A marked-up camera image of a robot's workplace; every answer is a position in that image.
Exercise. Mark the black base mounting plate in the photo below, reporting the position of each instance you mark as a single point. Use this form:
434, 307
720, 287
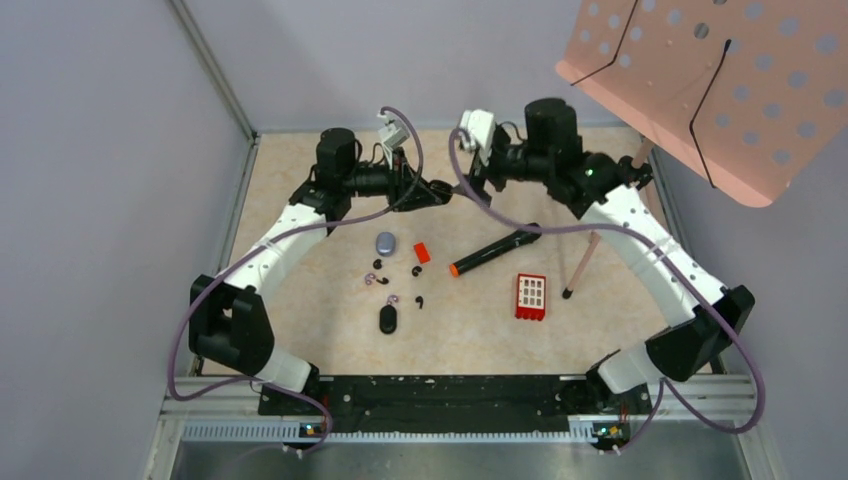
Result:
470, 408

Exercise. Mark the small red block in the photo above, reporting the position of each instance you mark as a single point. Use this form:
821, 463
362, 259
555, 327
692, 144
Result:
422, 253

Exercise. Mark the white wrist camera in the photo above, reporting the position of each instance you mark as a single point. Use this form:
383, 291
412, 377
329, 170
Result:
479, 128
392, 134

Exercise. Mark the black microphone orange tip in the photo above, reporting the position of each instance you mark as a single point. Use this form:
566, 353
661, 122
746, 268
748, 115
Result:
492, 251

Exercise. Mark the lavender earbud charging case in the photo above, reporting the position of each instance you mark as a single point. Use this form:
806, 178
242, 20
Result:
385, 244

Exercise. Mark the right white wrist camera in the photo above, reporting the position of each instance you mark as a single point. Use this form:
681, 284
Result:
479, 128

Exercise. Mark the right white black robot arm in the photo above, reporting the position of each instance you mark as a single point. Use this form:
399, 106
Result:
602, 193

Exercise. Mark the black earbud charging case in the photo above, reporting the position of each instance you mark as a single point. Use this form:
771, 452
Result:
388, 319

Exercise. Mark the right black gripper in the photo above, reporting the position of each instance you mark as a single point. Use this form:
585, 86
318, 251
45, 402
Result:
480, 174

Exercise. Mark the black earbud with purple hook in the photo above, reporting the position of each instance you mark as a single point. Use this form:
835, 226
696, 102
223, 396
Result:
372, 278

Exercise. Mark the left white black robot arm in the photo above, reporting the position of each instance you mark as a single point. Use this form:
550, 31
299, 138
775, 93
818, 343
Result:
229, 323

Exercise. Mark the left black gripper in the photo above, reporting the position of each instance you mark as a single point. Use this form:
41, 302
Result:
406, 189

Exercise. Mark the red white toy block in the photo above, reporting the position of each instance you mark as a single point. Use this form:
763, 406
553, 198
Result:
530, 301

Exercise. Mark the pink perforated music stand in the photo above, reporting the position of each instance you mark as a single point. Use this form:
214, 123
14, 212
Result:
747, 102

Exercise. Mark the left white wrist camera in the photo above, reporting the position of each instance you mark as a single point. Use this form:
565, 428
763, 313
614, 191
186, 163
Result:
392, 134

